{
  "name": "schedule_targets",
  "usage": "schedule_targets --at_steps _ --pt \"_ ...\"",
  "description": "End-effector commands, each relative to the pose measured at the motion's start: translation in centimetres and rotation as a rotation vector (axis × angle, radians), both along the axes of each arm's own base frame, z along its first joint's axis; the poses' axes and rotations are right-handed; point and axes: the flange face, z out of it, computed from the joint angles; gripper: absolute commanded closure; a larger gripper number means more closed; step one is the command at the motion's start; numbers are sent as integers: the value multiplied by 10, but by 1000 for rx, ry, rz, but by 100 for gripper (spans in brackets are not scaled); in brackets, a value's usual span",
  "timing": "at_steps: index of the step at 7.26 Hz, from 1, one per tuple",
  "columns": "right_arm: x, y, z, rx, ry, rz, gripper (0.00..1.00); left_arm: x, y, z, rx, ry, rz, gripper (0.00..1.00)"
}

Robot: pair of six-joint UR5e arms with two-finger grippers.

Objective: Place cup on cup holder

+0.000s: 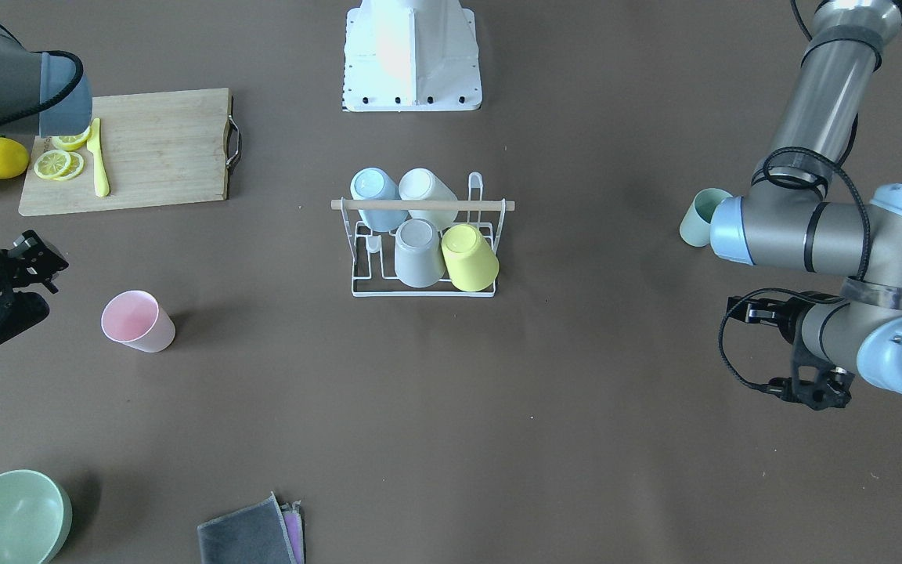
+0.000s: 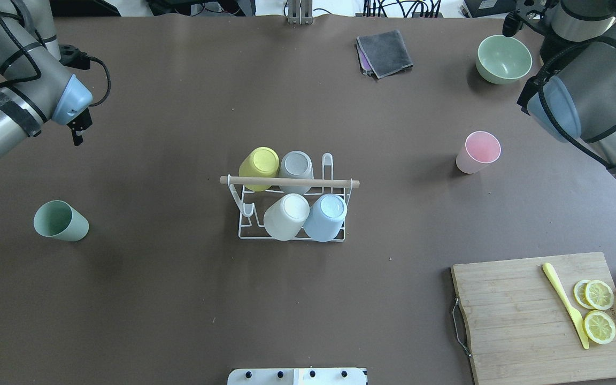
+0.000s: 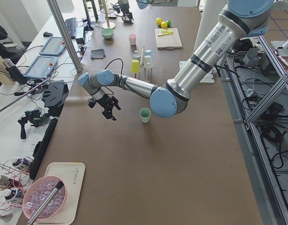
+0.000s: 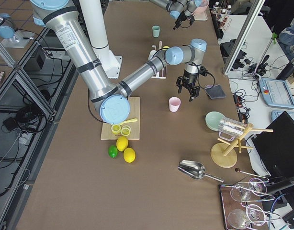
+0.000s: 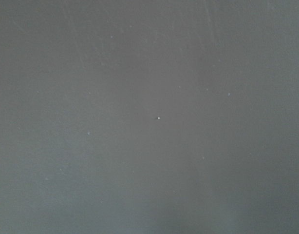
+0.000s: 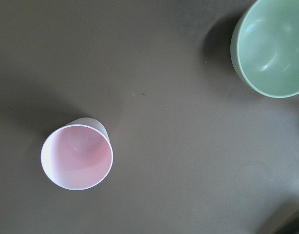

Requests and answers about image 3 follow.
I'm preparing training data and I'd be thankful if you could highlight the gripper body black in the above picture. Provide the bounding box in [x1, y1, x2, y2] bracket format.
[112, 2, 133, 18]
[95, 94, 115, 110]

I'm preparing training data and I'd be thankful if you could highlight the pink cup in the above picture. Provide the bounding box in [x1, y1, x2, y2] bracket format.
[129, 34, 136, 45]

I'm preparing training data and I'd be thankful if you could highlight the green cup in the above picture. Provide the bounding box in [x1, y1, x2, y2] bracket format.
[139, 108, 151, 123]

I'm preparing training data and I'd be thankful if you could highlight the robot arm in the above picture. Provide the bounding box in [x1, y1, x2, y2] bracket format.
[111, 0, 172, 18]
[78, 0, 274, 120]

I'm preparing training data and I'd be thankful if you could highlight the yellow cup on rack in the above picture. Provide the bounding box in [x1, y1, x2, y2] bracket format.
[130, 60, 140, 74]

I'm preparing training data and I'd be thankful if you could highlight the grey cup on rack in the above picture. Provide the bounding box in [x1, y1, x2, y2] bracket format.
[133, 53, 141, 61]

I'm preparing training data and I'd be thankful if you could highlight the white cup on rack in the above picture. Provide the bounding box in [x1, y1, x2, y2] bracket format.
[144, 57, 153, 69]

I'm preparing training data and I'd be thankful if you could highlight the blue cup on rack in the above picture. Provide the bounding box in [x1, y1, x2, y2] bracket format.
[144, 49, 152, 58]

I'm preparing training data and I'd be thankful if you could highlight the metal scoop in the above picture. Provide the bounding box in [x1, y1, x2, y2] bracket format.
[115, 12, 134, 24]

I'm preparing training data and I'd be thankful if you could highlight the wooden stand base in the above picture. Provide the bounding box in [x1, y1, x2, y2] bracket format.
[100, 0, 115, 29]

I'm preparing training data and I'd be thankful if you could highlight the green bowl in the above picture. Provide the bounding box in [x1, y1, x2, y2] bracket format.
[100, 28, 114, 39]

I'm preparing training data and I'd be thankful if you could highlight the yellow lemon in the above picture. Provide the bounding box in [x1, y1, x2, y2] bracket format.
[160, 21, 168, 29]
[156, 17, 163, 26]

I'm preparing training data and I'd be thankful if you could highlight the grey cloth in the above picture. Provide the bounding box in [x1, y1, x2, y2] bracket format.
[90, 49, 106, 59]

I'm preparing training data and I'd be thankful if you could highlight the yellow plastic knife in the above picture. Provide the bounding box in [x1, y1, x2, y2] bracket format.
[157, 32, 173, 37]

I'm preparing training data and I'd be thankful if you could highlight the black keyboard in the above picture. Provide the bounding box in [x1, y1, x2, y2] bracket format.
[65, 17, 77, 39]

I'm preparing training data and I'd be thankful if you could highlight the wooden cutting board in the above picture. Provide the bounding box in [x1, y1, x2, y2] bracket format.
[154, 28, 182, 49]

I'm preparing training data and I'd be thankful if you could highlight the cream tray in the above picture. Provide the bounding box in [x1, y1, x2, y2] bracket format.
[35, 162, 85, 225]

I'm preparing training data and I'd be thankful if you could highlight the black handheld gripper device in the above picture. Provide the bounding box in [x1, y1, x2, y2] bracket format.
[17, 108, 50, 139]

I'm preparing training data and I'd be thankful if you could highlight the blue teach pendant near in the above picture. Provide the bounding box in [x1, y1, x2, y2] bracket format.
[23, 55, 58, 79]

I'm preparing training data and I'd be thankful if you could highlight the blue teach pendant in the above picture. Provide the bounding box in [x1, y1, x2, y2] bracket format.
[23, 55, 58, 79]
[39, 37, 66, 56]

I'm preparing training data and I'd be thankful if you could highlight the blue teach pendant far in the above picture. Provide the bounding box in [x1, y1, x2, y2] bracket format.
[39, 37, 66, 56]

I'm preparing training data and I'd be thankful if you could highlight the black computer mouse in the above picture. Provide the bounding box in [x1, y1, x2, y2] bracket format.
[43, 31, 53, 38]

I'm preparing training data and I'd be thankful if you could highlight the metal rod black tip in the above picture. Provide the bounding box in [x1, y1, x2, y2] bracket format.
[27, 181, 64, 225]

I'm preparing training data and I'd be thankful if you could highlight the pink bowl of ice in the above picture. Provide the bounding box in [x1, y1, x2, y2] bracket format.
[23, 176, 67, 221]

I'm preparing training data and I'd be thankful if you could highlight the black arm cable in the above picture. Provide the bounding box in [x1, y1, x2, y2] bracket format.
[100, 58, 125, 94]

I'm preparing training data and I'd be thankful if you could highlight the white wire cup rack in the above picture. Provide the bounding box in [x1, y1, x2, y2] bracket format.
[133, 45, 153, 82]

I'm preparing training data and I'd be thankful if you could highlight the black perforated bracket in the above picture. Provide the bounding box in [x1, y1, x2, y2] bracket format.
[41, 81, 68, 118]

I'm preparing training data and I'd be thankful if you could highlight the aluminium frame post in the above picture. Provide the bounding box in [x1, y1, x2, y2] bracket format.
[47, 0, 82, 72]

